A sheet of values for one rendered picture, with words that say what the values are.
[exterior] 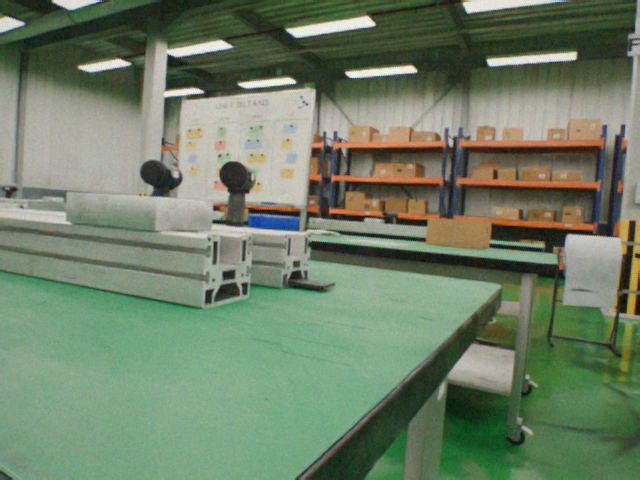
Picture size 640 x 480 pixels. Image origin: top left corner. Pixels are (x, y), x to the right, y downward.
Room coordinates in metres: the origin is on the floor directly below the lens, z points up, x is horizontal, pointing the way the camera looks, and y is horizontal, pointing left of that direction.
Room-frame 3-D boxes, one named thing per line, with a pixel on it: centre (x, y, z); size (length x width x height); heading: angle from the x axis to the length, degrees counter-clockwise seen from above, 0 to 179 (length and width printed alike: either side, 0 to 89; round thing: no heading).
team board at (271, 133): (4.13, 0.78, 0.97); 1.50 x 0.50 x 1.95; 62
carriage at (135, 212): (0.61, 0.25, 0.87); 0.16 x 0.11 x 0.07; 67
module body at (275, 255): (0.88, 0.40, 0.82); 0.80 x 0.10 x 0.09; 67
